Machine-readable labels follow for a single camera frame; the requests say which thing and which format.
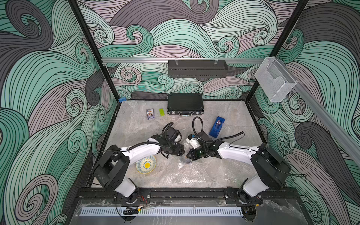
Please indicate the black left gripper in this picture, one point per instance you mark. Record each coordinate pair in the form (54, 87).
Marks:
(179, 148)

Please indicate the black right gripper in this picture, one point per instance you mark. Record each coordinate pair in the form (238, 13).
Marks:
(193, 156)

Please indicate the clear bubble wrap sheet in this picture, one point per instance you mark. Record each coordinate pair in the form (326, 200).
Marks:
(212, 172)

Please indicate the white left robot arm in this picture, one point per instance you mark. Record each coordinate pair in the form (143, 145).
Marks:
(111, 168)

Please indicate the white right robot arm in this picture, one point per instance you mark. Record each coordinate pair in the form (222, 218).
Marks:
(271, 169)

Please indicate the yellow centre patterned bowl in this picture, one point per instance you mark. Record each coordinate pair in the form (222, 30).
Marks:
(146, 165)

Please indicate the blue tape dispenser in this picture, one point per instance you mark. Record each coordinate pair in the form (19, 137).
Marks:
(217, 126)

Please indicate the green toy brick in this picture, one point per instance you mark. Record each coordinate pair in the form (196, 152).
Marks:
(161, 111)

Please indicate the black hard case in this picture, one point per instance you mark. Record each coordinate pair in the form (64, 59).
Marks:
(185, 104)

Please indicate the blue playing cards box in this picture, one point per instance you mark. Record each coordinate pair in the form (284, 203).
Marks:
(150, 114)

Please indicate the blue toy brick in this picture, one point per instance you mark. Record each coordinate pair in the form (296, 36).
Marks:
(120, 100)

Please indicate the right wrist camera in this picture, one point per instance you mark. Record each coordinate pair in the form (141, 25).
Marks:
(193, 141)

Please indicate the black wall shelf tray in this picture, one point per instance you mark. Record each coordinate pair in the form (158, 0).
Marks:
(197, 69)

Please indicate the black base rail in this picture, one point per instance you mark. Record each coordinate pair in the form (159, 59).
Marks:
(229, 195)

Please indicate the clear acrylic wall holder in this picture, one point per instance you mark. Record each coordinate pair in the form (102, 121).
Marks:
(275, 79)

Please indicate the white slotted cable duct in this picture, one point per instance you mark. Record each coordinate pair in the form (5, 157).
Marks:
(165, 211)

